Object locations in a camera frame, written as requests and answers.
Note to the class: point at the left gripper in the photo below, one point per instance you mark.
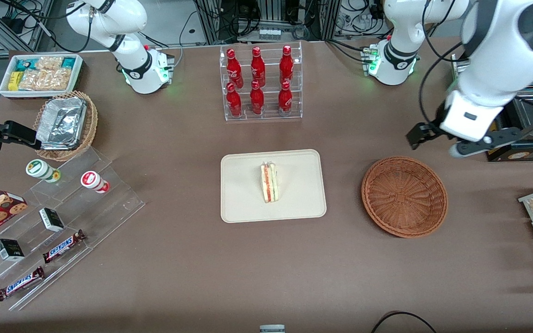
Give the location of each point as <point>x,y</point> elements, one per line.
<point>423,132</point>

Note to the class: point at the plastic-wrapped sandwich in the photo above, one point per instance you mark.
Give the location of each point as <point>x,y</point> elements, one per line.
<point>269,185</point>

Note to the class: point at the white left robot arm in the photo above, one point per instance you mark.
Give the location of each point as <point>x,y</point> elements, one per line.
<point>502,46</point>

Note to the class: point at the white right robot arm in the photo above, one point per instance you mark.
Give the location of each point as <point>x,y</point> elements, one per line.
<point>132,64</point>

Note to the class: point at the aluminium foil tray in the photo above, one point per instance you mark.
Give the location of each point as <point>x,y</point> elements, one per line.
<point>63,120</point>

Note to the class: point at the light tan wicker basket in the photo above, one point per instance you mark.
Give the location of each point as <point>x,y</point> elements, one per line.
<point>90,134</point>

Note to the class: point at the brown round wicker basket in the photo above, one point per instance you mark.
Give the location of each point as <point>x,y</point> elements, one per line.
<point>405,199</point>

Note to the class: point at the cream rectangular tray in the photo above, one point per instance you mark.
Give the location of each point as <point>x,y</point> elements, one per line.
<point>294,194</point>

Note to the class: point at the green-lidded sunflower cup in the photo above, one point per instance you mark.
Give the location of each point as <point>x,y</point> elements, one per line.
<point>40,169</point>

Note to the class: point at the white rectangular snack bin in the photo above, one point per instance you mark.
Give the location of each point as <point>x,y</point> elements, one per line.
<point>3,90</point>

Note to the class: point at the yellow snack packet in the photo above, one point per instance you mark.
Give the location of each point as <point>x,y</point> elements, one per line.
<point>14,81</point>

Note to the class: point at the clear bag of crackers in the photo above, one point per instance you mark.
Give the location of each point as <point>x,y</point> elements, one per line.
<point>50,63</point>
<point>44,80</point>

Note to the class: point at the teal snack packet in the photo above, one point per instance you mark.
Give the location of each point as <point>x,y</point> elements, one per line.
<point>68,62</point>
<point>25,63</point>

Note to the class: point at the red-lidded yoghurt cup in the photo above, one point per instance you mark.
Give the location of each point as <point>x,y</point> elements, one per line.
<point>93,180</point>

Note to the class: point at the small black carton box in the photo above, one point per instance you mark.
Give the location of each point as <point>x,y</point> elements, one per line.
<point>9,249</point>
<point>51,219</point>

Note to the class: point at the Snickers chocolate bar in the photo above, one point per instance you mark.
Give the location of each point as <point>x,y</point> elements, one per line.
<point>19,283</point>
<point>63,246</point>

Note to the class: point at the clear acrylic stepped shelf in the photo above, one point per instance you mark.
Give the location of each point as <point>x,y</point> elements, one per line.
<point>118,203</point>

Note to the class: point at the red Coca-Cola bottle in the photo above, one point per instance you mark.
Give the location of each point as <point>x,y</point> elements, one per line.
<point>285,99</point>
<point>234,101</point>
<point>286,62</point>
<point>257,99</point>
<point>234,67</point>
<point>257,64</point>

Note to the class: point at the clear acrylic bottle rack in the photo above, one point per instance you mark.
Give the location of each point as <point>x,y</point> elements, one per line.
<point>269,115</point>

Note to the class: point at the white power strip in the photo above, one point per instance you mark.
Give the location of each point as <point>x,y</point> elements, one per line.
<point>269,34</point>

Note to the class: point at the grey device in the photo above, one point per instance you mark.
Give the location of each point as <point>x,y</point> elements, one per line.
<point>272,329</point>

